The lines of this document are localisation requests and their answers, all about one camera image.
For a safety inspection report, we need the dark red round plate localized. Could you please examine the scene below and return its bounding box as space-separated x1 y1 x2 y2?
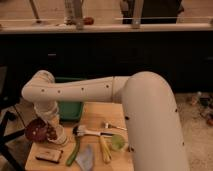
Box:
25 118 48 142

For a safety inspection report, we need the green plastic tray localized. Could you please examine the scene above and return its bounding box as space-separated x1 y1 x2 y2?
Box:
56 77 84 122

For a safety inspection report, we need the grey folded cloth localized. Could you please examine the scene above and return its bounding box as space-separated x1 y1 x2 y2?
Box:
75 145 94 171

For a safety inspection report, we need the green long vegetable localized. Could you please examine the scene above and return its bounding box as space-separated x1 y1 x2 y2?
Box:
65 136 80 166

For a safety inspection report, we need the white paper cup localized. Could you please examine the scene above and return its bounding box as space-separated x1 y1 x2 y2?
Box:
47 125 67 145

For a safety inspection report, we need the black chair base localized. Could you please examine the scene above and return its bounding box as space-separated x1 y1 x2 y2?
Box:
0 96 26 171

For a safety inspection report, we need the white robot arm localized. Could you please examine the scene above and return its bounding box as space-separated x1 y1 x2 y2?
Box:
22 70 190 171

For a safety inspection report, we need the purple grape bunch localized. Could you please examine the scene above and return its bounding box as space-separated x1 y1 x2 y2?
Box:
46 125 57 140

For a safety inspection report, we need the small wooden block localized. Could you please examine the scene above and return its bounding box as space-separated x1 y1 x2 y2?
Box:
35 148 62 163

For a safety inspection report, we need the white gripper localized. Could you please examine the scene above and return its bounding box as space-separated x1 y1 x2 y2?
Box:
34 101 59 128

